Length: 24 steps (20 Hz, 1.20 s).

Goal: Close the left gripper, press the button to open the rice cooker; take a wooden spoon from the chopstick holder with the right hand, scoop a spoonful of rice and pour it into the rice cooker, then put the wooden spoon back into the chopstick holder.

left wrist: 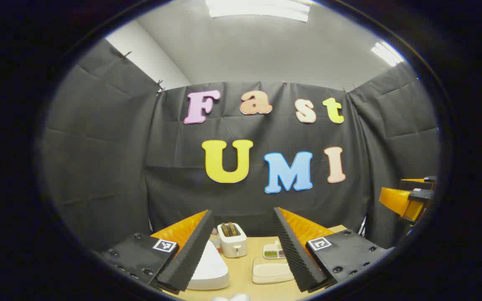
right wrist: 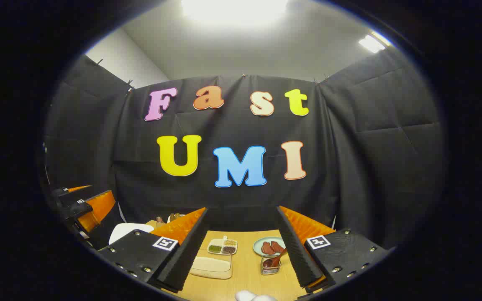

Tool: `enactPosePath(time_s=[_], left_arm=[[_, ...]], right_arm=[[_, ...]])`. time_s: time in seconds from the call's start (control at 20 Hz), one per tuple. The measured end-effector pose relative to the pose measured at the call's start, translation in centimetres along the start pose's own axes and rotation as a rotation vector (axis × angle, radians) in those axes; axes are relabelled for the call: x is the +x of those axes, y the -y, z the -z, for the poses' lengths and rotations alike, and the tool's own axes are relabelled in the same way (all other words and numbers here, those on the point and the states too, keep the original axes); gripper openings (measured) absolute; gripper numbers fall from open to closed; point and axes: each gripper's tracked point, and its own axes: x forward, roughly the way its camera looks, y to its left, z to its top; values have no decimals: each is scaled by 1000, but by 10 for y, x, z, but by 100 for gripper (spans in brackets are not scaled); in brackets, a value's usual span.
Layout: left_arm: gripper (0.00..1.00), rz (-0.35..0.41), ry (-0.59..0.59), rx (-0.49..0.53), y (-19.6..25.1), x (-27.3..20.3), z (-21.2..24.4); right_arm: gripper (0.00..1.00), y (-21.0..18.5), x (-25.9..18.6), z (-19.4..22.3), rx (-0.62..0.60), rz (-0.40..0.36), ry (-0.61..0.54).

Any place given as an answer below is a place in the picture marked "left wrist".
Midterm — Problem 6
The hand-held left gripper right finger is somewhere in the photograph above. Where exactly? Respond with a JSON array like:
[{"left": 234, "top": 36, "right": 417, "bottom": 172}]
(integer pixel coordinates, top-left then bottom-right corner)
[{"left": 272, "top": 207, "right": 394, "bottom": 293}]

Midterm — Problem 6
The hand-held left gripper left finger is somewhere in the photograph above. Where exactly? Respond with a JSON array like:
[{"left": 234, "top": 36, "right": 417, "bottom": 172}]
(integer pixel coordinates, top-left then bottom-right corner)
[{"left": 99, "top": 209, "right": 215, "bottom": 295}]

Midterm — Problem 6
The white rice cooker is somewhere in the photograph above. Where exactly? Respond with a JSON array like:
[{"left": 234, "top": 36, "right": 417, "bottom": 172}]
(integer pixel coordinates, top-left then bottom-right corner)
[{"left": 187, "top": 240, "right": 230, "bottom": 291}]

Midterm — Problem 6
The white divided grain tray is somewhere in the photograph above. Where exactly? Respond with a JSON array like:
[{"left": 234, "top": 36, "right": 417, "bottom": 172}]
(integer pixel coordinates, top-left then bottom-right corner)
[{"left": 263, "top": 240, "right": 285, "bottom": 260}]

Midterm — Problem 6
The clear plastic water bottle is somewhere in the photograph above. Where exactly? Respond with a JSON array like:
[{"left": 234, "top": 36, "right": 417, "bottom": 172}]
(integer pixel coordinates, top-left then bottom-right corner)
[{"left": 210, "top": 228, "right": 222, "bottom": 254}]

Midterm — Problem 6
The cream rectangular tray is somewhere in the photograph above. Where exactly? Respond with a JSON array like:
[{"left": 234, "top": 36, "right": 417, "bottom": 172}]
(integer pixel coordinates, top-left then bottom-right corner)
[{"left": 252, "top": 256, "right": 295, "bottom": 285}]

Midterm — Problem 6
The white toaster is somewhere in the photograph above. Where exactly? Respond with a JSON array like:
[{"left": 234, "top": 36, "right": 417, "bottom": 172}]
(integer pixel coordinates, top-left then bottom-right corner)
[{"left": 217, "top": 223, "right": 249, "bottom": 258}]

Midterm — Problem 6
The ceiling light panel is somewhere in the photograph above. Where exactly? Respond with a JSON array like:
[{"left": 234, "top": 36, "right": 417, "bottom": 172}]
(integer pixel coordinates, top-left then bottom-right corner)
[
  {"left": 205, "top": 0, "right": 310, "bottom": 23},
  {"left": 371, "top": 41, "right": 405, "bottom": 67}
]

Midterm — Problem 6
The black backdrop cloth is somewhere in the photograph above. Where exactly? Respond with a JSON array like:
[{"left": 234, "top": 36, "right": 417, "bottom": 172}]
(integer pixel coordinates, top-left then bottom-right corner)
[{"left": 42, "top": 40, "right": 440, "bottom": 251}]

